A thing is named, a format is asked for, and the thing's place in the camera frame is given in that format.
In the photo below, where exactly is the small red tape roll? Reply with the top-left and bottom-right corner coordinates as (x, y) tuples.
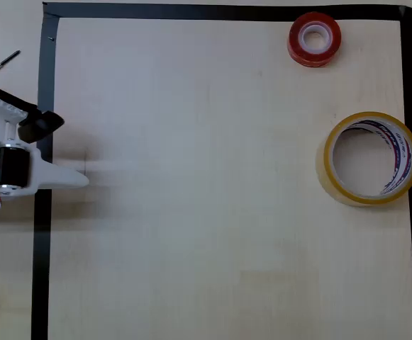
(286, 11), (343, 68)

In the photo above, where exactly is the grey-black vertical tape strip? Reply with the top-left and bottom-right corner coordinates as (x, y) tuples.
(30, 13), (60, 340)

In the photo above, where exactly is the long horizontal black tape strip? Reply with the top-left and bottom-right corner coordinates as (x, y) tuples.
(42, 1), (412, 23)

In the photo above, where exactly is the large clear tape roll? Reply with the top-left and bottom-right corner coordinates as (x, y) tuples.
(315, 111), (412, 207)

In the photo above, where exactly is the thin metal screwdriver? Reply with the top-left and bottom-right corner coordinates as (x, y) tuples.
(0, 50), (21, 84)

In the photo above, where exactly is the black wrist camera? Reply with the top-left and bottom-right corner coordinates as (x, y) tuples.
(0, 84), (65, 144)

